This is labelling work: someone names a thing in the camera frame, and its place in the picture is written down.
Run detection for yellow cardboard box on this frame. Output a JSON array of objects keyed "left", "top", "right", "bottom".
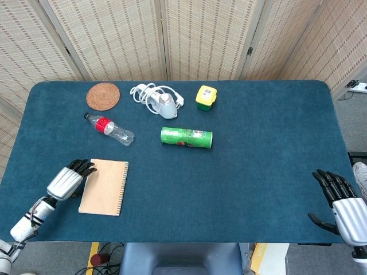
[{"left": 248, "top": 242, "right": 289, "bottom": 275}]

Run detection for green chip can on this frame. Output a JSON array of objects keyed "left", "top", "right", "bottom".
[{"left": 160, "top": 127, "right": 213, "bottom": 150}]

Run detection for white power cord with plug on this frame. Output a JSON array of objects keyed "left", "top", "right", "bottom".
[{"left": 130, "top": 83, "right": 185, "bottom": 115}]

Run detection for clear plastic bottle red label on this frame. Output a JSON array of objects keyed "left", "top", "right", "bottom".
[{"left": 84, "top": 112, "right": 135, "bottom": 147}]

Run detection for black floor cables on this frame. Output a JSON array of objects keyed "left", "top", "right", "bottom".
[{"left": 76, "top": 243, "right": 124, "bottom": 275}]

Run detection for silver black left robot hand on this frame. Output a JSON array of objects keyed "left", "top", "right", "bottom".
[{"left": 46, "top": 159, "right": 97, "bottom": 201}]

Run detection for grey sneaker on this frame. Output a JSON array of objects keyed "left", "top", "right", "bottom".
[{"left": 352, "top": 162, "right": 367, "bottom": 198}]

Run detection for spiral-bound paper notebook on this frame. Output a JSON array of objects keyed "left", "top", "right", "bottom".
[{"left": 78, "top": 158, "right": 130, "bottom": 217}]

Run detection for woven folding screen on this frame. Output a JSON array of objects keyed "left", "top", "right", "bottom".
[{"left": 0, "top": 0, "right": 367, "bottom": 178}]

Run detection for red cylinder can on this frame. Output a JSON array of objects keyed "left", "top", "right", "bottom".
[{"left": 91, "top": 253, "right": 110, "bottom": 266}]

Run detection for blue velvet tablecloth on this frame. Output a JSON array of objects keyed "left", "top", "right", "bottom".
[{"left": 0, "top": 80, "right": 358, "bottom": 244}]

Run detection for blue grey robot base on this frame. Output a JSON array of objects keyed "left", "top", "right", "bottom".
[{"left": 119, "top": 242, "right": 244, "bottom": 275}]

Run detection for round woven rattan coaster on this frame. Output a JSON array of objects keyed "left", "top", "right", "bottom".
[{"left": 86, "top": 82, "right": 120, "bottom": 111}]

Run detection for white power strip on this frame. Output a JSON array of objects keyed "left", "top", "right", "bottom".
[{"left": 346, "top": 81, "right": 367, "bottom": 93}]

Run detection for white handheld garment steamer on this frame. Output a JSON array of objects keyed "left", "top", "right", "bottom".
[{"left": 149, "top": 92, "right": 178, "bottom": 120}]

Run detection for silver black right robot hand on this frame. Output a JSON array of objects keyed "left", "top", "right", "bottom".
[{"left": 307, "top": 168, "right": 367, "bottom": 247}]

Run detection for green mini bin yellow lid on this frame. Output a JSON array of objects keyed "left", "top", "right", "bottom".
[{"left": 195, "top": 85, "right": 218, "bottom": 111}]

